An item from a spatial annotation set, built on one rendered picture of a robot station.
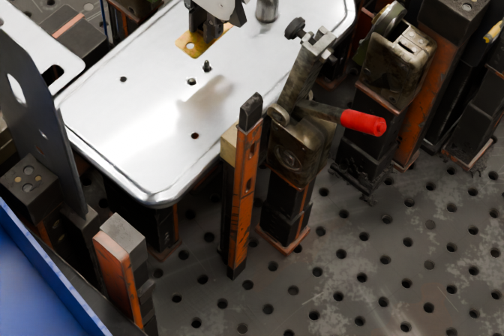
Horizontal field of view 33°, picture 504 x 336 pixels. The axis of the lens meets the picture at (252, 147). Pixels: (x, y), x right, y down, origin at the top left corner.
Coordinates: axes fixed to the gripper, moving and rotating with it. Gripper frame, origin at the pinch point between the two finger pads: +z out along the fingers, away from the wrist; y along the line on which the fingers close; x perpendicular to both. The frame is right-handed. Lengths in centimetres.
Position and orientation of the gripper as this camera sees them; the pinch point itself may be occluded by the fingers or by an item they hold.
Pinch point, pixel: (205, 20)
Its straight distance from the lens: 108.3
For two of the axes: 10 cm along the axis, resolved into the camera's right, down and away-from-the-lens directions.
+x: -6.5, 6.4, -4.0
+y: -7.6, -5.9, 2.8
